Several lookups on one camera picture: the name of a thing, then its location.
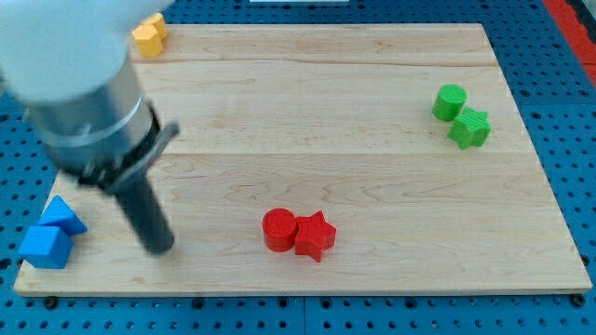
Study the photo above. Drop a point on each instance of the wooden board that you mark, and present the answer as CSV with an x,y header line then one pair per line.
x,y
335,118

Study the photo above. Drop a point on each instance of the yellow hexagon block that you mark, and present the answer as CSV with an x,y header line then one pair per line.
x,y
148,41
157,20

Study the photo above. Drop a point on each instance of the green cylinder block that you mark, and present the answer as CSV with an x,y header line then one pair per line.
x,y
449,102

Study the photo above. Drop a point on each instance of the red star block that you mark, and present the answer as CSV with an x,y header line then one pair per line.
x,y
314,236

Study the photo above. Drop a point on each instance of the yellow hexagon block front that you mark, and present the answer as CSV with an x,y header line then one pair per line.
x,y
148,41

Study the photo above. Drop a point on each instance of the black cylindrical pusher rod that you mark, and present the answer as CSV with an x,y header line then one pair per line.
x,y
145,215

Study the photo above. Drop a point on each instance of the blue cube block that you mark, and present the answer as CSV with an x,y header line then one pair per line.
x,y
46,247

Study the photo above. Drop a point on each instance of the yellow hexagon block rear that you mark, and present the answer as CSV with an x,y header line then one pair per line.
x,y
157,20

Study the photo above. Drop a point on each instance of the blue triangle block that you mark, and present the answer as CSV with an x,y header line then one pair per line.
x,y
59,214

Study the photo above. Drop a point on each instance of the green star block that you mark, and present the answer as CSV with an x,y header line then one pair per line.
x,y
470,128

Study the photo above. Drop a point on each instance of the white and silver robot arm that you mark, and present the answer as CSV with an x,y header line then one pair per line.
x,y
67,63

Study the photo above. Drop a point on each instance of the red strip at corner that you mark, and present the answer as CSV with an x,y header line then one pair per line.
x,y
578,28

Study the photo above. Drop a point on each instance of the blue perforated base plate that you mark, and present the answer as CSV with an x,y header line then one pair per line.
x,y
557,104

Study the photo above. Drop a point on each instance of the red cylinder block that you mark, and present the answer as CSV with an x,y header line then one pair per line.
x,y
280,228

